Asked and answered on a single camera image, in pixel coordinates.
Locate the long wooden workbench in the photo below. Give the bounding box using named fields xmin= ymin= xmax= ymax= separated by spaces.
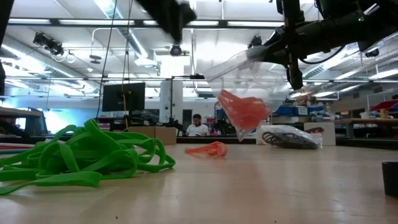
xmin=335 ymin=117 xmax=398 ymax=147

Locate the small black ceiling device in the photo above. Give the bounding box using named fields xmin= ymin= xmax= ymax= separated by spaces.
xmin=248 ymin=35 xmax=262 ymax=48

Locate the red bin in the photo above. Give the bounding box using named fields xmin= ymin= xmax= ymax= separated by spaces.
xmin=371 ymin=98 xmax=398 ymax=113

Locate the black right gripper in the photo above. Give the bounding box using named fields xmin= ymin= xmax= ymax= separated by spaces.
xmin=262 ymin=0 xmax=330 ymax=91

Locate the small black round object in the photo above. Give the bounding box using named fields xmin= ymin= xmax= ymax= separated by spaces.
xmin=381 ymin=161 xmax=398 ymax=197

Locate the small brown cardboard box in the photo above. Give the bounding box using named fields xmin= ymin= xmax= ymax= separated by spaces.
xmin=127 ymin=126 xmax=177 ymax=146

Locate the green rubber band pile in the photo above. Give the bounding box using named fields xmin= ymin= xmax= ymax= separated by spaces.
xmin=0 ymin=118 xmax=177 ymax=197

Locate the black dome camera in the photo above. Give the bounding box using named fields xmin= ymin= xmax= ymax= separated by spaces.
xmin=169 ymin=44 xmax=183 ymax=57

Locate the white hot dog sign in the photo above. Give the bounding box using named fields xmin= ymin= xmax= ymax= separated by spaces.
xmin=303 ymin=121 xmax=336 ymax=146

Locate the black flat monitor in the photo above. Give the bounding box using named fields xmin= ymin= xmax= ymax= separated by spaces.
xmin=101 ymin=82 xmax=146 ymax=113

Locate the multicoloured wire harness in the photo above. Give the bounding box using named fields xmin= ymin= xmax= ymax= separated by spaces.
xmin=0 ymin=142 xmax=35 ymax=155

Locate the black hanging cable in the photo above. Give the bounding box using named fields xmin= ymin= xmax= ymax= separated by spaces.
xmin=95 ymin=0 xmax=119 ymax=119

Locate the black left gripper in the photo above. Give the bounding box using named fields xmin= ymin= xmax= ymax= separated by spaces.
xmin=136 ymin=0 xmax=197 ymax=44

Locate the wooden table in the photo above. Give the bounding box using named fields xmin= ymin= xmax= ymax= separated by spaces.
xmin=0 ymin=106 xmax=43 ymax=138

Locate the white card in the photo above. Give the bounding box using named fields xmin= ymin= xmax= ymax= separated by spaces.
xmin=256 ymin=123 xmax=265 ymax=146

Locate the clear plastic zip bag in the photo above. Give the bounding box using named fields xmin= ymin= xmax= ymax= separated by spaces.
xmin=260 ymin=124 xmax=323 ymax=150
xmin=203 ymin=49 xmax=292 ymax=142

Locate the yellow hanging cable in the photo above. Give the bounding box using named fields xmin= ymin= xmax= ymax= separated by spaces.
xmin=122 ymin=0 xmax=134 ymax=130

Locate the orange rubber band pile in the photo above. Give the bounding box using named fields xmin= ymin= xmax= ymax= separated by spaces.
xmin=185 ymin=89 xmax=271 ymax=158

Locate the person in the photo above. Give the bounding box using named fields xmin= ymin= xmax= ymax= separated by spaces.
xmin=185 ymin=113 xmax=210 ymax=137

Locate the black ceiling camera mount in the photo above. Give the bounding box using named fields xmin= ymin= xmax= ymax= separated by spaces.
xmin=32 ymin=32 xmax=65 ymax=57

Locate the black rubber band pile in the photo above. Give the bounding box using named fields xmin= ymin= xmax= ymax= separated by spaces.
xmin=262 ymin=131 xmax=320 ymax=149

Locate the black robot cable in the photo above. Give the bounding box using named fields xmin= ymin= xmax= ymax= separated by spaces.
xmin=298 ymin=45 xmax=346 ymax=65

